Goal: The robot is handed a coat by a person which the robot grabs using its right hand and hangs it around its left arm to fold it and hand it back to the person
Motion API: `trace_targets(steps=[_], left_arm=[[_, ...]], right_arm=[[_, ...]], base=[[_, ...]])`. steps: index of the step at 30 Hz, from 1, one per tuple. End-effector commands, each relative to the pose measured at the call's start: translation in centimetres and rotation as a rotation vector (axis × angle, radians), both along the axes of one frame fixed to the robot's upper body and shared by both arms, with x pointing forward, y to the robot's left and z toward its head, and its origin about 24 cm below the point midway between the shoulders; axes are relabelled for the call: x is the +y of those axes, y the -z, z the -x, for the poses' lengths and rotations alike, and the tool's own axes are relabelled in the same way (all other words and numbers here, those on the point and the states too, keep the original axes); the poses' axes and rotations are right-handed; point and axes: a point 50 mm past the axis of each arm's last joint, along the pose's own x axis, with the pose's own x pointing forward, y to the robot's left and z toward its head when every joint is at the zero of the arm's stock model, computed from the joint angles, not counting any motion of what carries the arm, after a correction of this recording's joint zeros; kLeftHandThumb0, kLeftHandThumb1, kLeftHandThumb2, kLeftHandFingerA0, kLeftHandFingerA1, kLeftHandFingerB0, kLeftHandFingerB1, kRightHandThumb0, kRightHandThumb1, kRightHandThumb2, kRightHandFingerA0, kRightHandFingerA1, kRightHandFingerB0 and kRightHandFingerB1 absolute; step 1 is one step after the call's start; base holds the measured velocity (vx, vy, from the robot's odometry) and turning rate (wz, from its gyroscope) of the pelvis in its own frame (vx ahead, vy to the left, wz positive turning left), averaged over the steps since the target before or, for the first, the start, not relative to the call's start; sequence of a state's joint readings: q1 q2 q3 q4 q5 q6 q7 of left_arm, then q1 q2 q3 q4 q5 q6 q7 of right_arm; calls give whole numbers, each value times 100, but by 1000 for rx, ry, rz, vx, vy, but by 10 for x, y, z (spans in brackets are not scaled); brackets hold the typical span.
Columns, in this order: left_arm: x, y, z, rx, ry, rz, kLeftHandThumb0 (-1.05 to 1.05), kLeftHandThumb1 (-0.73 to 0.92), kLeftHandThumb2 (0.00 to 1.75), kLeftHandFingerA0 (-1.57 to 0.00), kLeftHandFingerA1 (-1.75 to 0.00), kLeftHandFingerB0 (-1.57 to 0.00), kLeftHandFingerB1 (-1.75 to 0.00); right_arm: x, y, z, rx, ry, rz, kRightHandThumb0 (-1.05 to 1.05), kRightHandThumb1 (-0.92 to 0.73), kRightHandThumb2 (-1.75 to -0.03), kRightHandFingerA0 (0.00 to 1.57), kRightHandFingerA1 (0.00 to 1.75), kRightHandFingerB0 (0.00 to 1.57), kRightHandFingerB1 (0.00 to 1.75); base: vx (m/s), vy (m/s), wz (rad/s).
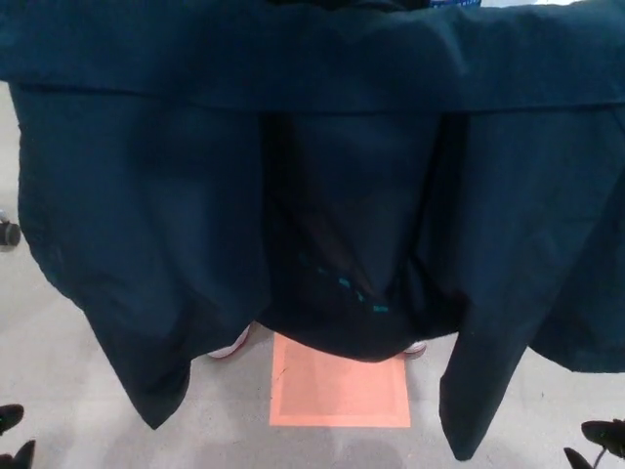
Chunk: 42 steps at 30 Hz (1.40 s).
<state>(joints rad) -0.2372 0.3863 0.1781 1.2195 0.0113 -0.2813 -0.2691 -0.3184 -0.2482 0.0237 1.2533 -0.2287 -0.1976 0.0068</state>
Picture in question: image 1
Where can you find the robot left black hand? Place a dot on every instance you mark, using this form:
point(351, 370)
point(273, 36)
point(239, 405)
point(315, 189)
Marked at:
point(12, 456)

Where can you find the robot right black hand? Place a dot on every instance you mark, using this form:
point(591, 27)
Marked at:
point(603, 432)

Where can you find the dark blue coat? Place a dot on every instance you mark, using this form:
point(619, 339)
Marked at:
point(146, 171)

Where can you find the person's left red white sneaker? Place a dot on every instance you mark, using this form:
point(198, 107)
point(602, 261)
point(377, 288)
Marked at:
point(417, 349)

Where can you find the person's red white sneaker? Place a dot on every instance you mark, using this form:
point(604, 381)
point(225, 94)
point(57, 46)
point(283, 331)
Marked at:
point(233, 346)
point(417, 349)

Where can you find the person's right red white sneaker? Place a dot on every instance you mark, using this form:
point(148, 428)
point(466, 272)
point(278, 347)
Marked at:
point(233, 346)

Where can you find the person's black sweater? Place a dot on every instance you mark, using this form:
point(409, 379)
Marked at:
point(342, 3)

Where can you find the black chair caster wheel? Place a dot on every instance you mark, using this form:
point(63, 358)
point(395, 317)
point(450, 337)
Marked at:
point(9, 233)

